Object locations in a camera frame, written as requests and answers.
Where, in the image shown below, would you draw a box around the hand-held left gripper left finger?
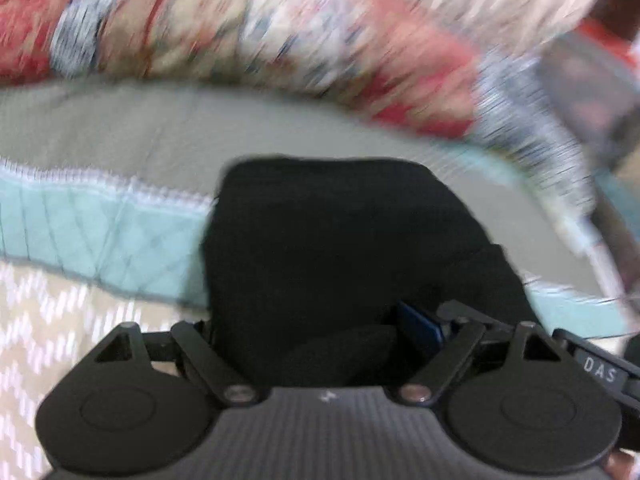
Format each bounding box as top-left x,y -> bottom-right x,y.
94,321 -> 258,407

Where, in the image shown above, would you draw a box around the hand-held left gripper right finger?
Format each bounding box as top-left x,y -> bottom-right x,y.
396,300 -> 563,407

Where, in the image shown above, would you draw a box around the black pants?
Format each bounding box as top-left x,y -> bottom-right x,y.
199,156 -> 540,392

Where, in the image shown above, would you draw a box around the grey teal quilted bedspread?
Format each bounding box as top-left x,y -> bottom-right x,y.
0,79 -> 640,480

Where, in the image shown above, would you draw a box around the red floral patterned blanket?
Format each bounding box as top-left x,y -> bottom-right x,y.
0,0 -> 632,306

